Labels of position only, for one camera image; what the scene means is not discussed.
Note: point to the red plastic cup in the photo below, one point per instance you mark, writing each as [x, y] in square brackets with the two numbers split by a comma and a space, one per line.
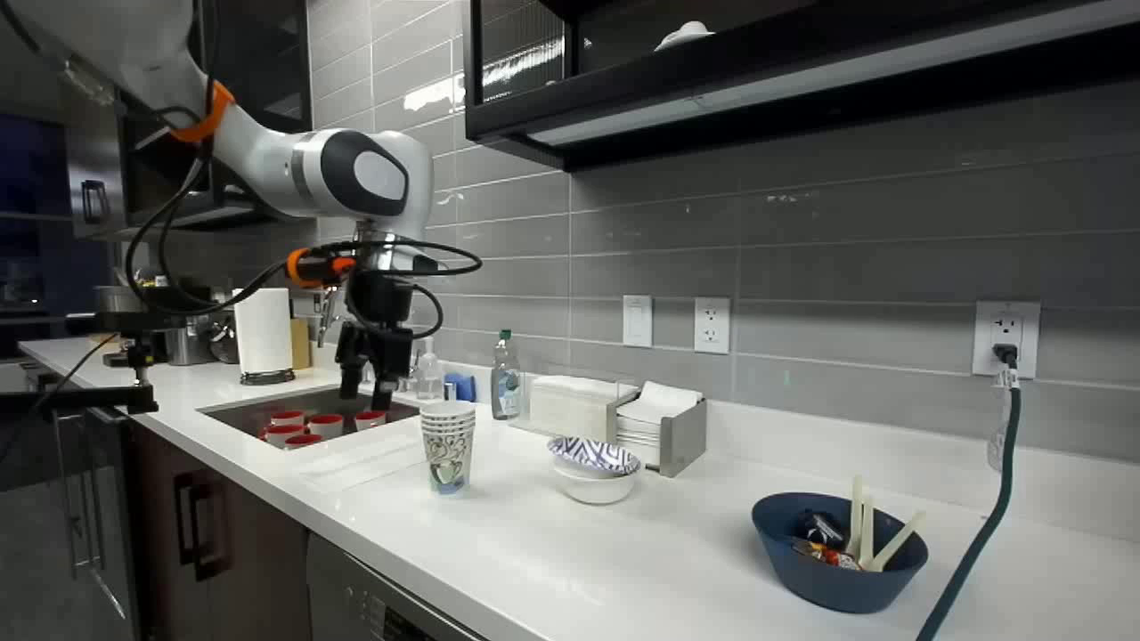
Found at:
[371, 419]
[327, 421]
[302, 438]
[288, 419]

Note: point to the blue sponge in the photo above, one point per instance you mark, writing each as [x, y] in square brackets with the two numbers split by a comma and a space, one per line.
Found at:
[460, 387]

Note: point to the white object in cabinet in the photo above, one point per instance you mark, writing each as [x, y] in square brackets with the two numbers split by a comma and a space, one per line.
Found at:
[686, 32]

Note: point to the steel kitchen sink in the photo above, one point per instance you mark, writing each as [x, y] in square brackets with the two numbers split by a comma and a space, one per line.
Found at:
[238, 409]

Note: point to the clear pump soap bottle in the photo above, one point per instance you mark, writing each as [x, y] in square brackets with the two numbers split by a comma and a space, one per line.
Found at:
[428, 378]

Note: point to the white paper towel roll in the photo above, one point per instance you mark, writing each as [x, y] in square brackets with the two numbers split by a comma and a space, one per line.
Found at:
[263, 333]

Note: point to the brown lower cabinet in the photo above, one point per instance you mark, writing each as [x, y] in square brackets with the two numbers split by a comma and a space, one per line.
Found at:
[238, 571]

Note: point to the patterned paper cup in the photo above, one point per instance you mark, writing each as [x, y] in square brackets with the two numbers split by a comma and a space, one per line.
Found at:
[448, 445]

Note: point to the black and red plush toy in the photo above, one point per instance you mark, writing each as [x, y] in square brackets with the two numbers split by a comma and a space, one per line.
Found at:
[820, 542]

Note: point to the white wall outlet with plug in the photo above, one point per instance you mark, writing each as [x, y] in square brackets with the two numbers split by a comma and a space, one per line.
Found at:
[1008, 324]

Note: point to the black upper cabinet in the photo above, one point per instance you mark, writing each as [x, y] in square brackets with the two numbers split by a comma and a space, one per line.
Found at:
[831, 71]

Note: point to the wooden block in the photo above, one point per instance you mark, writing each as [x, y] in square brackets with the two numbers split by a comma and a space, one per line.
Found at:
[302, 342]

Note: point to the black oven range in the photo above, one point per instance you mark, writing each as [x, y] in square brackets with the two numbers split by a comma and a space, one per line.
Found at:
[60, 522]

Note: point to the white wall switch plate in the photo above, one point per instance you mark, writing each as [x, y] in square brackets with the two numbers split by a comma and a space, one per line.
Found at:
[637, 320]

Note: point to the metal pot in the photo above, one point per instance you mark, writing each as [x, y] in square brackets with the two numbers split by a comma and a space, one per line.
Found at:
[118, 301]

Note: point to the white paper bowl blue pattern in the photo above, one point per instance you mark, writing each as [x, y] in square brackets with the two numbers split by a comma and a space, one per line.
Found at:
[594, 472]

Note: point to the metal napkin holder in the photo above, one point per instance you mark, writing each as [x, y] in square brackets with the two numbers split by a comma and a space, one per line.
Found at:
[679, 437]

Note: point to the dark blue bowl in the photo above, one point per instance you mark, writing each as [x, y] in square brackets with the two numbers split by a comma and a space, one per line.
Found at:
[831, 589]

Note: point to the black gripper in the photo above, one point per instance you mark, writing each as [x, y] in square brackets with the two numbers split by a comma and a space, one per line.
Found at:
[379, 306]

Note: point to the white stick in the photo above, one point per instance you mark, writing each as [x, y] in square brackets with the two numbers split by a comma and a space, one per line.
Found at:
[869, 534]
[900, 542]
[857, 518]

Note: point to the clear dish soap bottle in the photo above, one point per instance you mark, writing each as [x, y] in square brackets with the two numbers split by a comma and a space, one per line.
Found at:
[507, 387]

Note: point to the grey dishwasher front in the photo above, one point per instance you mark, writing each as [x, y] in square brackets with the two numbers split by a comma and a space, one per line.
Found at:
[359, 605]

